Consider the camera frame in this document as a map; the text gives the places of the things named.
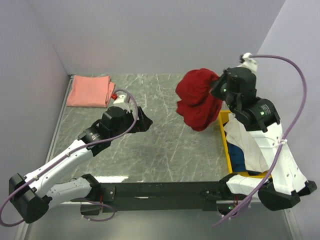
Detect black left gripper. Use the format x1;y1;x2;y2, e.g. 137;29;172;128
110;105;152;140

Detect red t shirt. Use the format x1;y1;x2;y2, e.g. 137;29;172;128
175;68;223;132

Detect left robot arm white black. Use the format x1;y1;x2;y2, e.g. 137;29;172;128
9;106;153;224

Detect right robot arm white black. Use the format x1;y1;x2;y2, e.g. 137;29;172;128
210;66;317;211

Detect yellow plastic bin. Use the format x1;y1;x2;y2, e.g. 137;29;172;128
217;110;267;179

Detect white t shirt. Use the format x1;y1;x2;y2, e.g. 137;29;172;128
224;113;269;173

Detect folded pink t shirt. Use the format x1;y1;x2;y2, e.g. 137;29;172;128
66;75;116;108

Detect blue t shirt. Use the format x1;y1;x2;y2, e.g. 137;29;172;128
227;142;260;176

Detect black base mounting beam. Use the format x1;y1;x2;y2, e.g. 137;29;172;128
69;181;251;216

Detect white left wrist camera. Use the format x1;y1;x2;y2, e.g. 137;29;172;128
111;93;131;112

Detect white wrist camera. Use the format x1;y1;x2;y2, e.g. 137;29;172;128
111;93;131;112
238;52;258;74

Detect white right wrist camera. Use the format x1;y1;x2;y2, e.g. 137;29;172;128
238;52;258;74

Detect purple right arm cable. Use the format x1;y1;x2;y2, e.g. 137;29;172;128
211;53;308;229

